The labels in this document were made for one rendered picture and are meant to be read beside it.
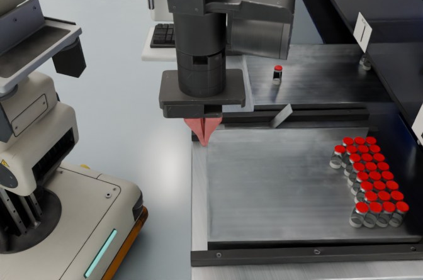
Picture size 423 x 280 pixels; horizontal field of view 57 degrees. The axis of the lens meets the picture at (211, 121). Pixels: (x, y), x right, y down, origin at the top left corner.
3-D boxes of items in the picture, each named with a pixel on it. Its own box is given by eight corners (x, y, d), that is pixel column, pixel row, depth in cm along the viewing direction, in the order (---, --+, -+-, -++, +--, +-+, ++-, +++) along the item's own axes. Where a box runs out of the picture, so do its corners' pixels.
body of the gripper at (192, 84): (245, 111, 46) (248, 57, 41) (159, 113, 46) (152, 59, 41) (242, 80, 51) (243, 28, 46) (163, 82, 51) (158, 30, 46)
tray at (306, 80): (362, 54, 109) (366, 43, 107) (399, 113, 90) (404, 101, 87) (242, 56, 108) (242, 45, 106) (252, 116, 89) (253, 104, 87)
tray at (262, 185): (364, 139, 83) (368, 127, 81) (414, 249, 64) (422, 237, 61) (205, 141, 83) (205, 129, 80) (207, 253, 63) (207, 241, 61)
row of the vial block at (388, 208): (357, 152, 80) (363, 136, 77) (389, 227, 67) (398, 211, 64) (347, 152, 80) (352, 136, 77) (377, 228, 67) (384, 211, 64)
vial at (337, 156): (338, 160, 78) (344, 144, 75) (342, 168, 77) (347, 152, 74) (328, 160, 78) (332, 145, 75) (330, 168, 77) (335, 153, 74)
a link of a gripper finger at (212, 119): (222, 160, 51) (222, 104, 45) (168, 161, 51) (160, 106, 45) (221, 126, 56) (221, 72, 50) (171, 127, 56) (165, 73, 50)
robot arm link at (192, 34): (180, -20, 42) (163, 1, 38) (243, -15, 41) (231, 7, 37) (184, 36, 47) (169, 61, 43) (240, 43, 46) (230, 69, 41)
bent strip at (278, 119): (286, 123, 87) (290, 102, 83) (289, 132, 85) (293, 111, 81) (224, 124, 87) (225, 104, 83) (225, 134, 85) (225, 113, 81)
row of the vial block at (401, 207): (368, 152, 80) (374, 136, 77) (402, 227, 67) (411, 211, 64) (357, 152, 80) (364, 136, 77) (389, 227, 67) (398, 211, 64)
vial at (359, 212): (359, 217, 68) (366, 201, 65) (363, 228, 67) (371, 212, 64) (347, 217, 68) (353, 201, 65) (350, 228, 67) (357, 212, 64)
